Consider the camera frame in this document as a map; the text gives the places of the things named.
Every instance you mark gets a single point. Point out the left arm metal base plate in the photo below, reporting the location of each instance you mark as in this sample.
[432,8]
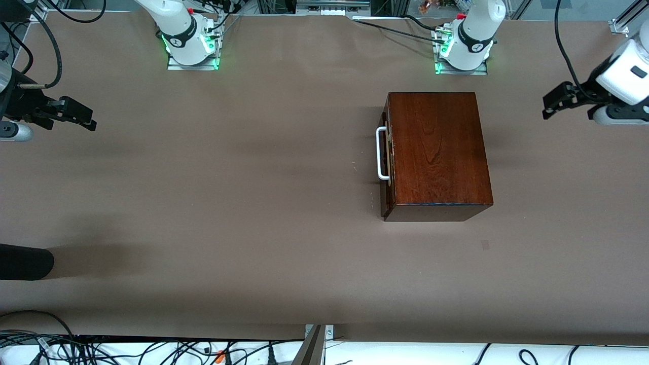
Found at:
[459,72]

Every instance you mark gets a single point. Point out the black cylinder object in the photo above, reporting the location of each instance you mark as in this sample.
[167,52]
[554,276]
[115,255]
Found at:
[25,261]

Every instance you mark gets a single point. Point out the small metal bracket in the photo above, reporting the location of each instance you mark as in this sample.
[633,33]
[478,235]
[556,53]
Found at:
[329,332]

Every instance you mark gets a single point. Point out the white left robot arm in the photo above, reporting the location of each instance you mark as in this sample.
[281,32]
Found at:
[476,30]

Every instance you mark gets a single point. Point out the large table cover sheet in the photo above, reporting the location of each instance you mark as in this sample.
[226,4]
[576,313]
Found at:
[304,253]

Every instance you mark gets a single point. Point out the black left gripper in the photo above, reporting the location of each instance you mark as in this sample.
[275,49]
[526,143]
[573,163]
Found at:
[583,97]

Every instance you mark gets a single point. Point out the aluminium frame post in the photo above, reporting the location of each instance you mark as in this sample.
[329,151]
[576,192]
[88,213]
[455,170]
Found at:
[619,25]

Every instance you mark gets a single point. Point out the grey slanted metal bar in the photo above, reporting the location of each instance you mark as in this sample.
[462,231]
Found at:
[310,352]

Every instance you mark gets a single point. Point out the aluminium frame corner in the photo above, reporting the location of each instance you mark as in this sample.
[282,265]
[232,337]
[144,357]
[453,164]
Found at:
[39,17]

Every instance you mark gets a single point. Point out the dark wooden drawer cabinet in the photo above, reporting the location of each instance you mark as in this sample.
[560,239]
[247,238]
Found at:
[441,152]

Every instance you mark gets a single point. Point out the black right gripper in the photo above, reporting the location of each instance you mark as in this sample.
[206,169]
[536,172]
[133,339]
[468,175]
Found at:
[21,101]

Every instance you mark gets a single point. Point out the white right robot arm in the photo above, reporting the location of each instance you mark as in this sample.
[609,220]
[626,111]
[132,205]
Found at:
[177,25]

